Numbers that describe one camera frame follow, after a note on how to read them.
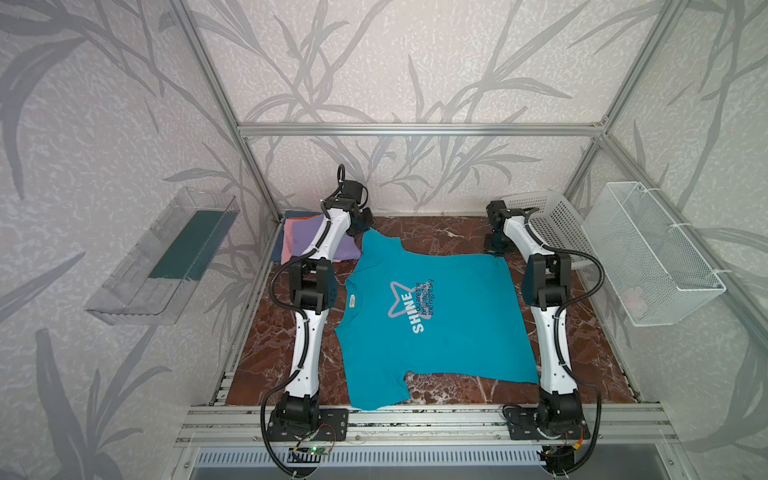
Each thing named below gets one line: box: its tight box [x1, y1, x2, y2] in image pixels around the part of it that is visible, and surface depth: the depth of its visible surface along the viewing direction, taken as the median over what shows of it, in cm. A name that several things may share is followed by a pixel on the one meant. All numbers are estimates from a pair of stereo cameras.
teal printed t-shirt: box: [335, 229, 539, 410], surface depth 95 cm
